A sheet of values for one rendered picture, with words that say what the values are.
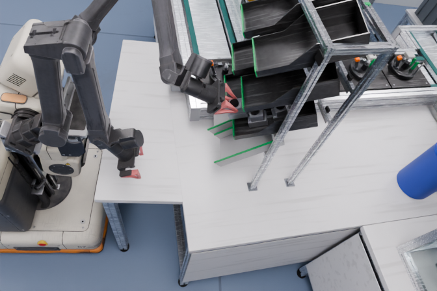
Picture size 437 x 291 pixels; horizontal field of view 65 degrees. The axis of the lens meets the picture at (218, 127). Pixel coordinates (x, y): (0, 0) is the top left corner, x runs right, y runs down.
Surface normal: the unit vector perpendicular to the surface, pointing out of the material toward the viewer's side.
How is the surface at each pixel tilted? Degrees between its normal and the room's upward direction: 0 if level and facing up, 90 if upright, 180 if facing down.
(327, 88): 90
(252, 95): 25
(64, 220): 0
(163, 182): 0
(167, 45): 40
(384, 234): 0
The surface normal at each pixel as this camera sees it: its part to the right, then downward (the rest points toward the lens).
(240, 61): -0.29, -0.53
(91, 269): 0.15, -0.55
